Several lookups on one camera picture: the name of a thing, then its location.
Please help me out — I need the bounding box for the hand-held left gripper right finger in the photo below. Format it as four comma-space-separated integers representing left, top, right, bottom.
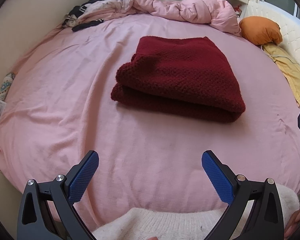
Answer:
201, 150, 285, 240

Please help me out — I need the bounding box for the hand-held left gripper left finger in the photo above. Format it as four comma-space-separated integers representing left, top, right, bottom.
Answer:
16, 150, 100, 240

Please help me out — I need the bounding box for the dark red knit cardigan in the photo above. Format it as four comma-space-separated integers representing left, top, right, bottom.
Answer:
111, 36, 246, 123

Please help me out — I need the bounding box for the yellow pillow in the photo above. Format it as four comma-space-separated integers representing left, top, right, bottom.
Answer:
261, 44, 300, 107

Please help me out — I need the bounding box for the person's white knit sweater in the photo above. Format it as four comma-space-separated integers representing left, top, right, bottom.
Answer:
92, 184, 300, 240

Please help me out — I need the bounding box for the white padded headboard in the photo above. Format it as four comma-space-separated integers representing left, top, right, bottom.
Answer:
242, 1, 300, 85

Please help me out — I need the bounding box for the orange pillow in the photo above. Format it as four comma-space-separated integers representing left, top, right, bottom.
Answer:
239, 16, 283, 46

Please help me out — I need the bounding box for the paisley patterned cloth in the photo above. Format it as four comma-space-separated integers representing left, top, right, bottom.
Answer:
0, 72, 17, 103

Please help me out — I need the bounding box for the pink duvet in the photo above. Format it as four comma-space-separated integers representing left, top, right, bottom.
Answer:
79, 0, 242, 34

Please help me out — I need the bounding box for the black white striped garment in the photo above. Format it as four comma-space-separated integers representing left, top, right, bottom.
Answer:
62, 4, 104, 32

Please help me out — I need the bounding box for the white patterned cloth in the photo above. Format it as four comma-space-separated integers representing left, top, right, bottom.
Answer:
86, 0, 134, 18

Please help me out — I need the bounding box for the white cable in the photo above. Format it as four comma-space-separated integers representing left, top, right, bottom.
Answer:
260, 45, 300, 65

